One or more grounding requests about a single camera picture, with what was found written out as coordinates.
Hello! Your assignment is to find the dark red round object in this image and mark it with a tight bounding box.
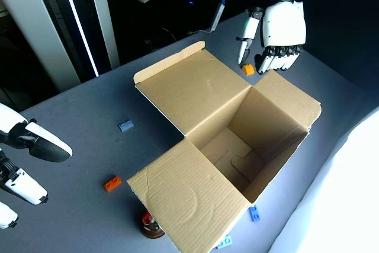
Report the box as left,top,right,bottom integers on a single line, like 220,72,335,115
140,210,166,239

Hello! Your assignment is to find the brown cardboard box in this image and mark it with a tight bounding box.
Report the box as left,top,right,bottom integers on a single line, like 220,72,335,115
126,40,323,253

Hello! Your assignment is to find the orange flat toy brick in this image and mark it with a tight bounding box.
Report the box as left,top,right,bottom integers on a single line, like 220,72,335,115
103,175,123,192

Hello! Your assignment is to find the white LED light strip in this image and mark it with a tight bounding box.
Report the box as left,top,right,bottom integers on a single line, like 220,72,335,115
58,0,100,78

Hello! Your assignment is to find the wide white cabinet panel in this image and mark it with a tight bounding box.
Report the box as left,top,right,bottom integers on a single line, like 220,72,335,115
0,0,81,93

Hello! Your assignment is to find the narrow white cabinet panel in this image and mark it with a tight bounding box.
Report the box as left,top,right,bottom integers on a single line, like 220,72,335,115
85,0,121,69

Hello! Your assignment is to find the light blue flat toy brick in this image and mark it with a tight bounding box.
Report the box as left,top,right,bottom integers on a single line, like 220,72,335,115
217,235,233,249

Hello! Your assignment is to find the white sheet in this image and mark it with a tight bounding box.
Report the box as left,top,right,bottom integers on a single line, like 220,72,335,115
268,113,379,253

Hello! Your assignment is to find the white cable adapter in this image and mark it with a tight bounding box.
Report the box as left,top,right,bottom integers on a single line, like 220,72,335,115
209,0,227,33

